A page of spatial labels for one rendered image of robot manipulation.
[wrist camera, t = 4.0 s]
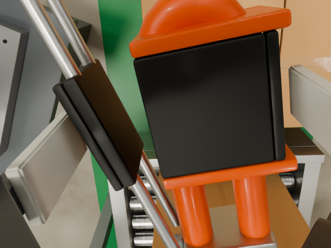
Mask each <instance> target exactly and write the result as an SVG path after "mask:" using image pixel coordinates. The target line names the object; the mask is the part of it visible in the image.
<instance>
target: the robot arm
mask: <svg viewBox="0 0 331 248"><path fill-rule="evenodd" d="M289 89H290V110H291V114H292V115H293V116H294V117H295V118H296V120H297V121H298V122H299V123H300V124H301V125H302V126H303V127H304V128H305V129H306V130H307V131H308V132H309V133H310V134H311V135H312V136H313V137H314V138H315V139H316V140H317V142H318V143H319V144H320V145H321V146H322V147H323V148H324V149H325V150H326V151H327V152H328V153H329V154H330V155H331V82H330V81H328V80H327V79H325V78H323V77H321V76H320V75H318V74H316V73H314V72H313V71H311V70H309V69H307V68H306V67H304V66H302V65H300V64H298V65H293V66H290V68H289ZM87 149H88V148H87V146H86V144H85V142H84V140H83V139H82V137H81V135H80V134H79V132H78V131H77V129H76V127H75V126H74V124H73V123H72V121H71V119H70V118H69V116H68V115H67V113H66V111H65V110H63V111H62V112H61V113H60V114H59V115H58V116H57V117H56V118H55V119H54V120H53V121H52V122H51V123H50V124H49V125H48V126H47V128H46V129H45V130H44V131H43V132H42V133H40V134H39V135H38V136H37V137H36V138H35V139H34V140H33V141H32V142H31V144H30V145H29V146H28V147H27V148H26V149H25V150H24V151H23V152H22V153H21V154H20V155H19V156H18V157H17V158H16V159H15V160H14V161H13V162H12V163H11V164H10V165H9V166H8V167H7V168H6V170H5V171H4V172H3V173H2V174H1V175H0V248H41V247H40V246H39V244H38V242H37V240H36V238H35V237H34V235H33V233H32V231H31V229H30V228H29V226H28V224H27V222H26V220H25V219H24V217H23V215H24V214H25V215H26V217H27V219H28V221H29V223H30V224H31V226H36V225H42V224H45V223H46V221H47V219H48V218H49V216H50V214H51V212H52V211H53V209H54V207H55V205H56V204H57V202H58V200H59V198H60V196H61V194H62V193H63V191H64V189H65V187H66V186H67V184H68V182H69V180H70V179H71V177H72V175H73V173H74V172H75V170H76V168H77V166H78V165H79V163H80V161H81V159H82V158H83V156H84V154H85V152H86V151H87ZM301 248H331V212H330V214H329V216H328V218H327V219H324V218H319V219H317V221H316V222H315V224H314V226H313V227H312V229H311V231H310V233H309V235H308V237H307V238H306V240H305V242H304V244H303V246H302V247H301Z"/></svg>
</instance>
